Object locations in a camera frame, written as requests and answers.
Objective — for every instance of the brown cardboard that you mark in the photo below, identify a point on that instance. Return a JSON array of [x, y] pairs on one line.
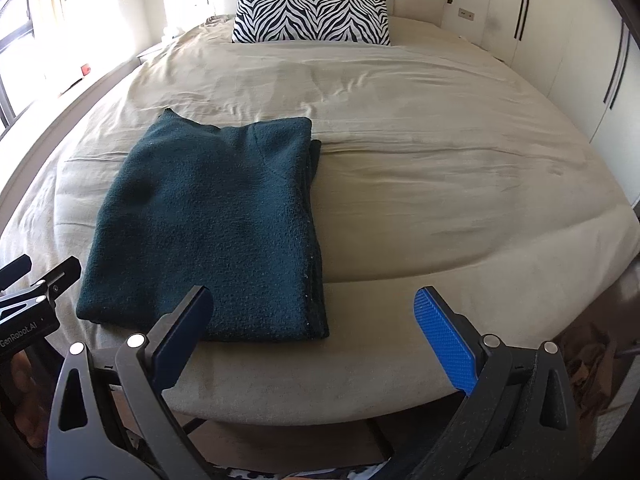
[[585, 370]]

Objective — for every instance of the dark green fleece sweater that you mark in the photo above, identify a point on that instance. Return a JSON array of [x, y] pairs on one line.
[[210, 230]]

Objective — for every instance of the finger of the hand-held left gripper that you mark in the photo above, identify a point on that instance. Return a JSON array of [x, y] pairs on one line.
[[60, 275], [15, 269]]

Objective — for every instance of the zebra print rug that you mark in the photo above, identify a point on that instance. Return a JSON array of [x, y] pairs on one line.
[[300, 474]]

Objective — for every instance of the small red object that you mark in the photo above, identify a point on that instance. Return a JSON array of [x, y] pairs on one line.
[[85, 68]]

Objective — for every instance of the white wall socket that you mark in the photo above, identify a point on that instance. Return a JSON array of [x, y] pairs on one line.
[[467, 14]]

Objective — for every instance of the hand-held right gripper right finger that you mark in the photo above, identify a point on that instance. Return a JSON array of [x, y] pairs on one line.
[[445, 340]]

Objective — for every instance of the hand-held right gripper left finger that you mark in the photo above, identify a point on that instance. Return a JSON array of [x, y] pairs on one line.
[[182, 330]]

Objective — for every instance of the person's left hand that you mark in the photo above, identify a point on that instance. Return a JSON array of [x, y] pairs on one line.
[[21, 377]]

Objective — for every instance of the beige bed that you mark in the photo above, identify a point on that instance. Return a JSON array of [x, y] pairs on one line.
[[425, 160]]

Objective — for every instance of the white bedside table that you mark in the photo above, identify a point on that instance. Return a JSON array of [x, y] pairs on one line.
[[152, 52]]

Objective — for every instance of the zebra print pillow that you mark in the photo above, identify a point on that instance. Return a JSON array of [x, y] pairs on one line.
[[312, 15]]

